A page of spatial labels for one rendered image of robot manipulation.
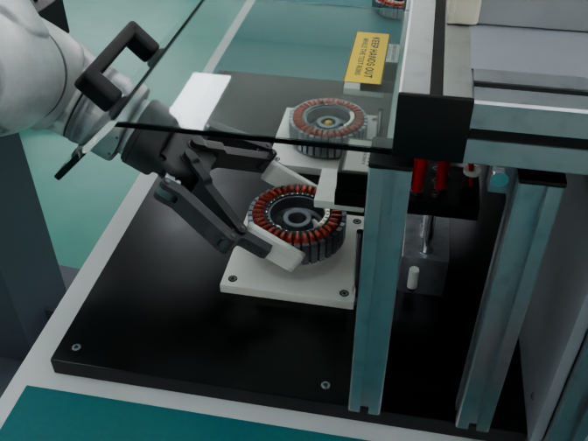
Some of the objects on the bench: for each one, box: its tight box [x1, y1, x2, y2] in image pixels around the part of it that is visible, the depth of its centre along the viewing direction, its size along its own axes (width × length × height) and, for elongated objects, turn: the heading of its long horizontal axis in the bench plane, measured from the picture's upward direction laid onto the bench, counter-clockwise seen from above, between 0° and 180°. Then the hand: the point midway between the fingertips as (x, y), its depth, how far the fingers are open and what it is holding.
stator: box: [248, 184, 347, 265], centre depth 78 cm, size 11×11×4 cm
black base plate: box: [51, 143, 527, 441], centre depth 90 cm, size 47×64×2 cm
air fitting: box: [407, 266, 419, 291], centre depth 74 cm, size 1×1×3 cm
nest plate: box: [220, 204, 364, 310], centre depth 80 cm, size 15×15×1 cm
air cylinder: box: [397, 214, 450, 297], centre depth 77 cm, size 5×8×6 cm
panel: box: [506, 173, 588, 441], centre depth 77 cm, size 1×66×30 cm, turn 169°
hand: (294, 220), depth 78 cm, fingers closed on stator, 11 cm apart
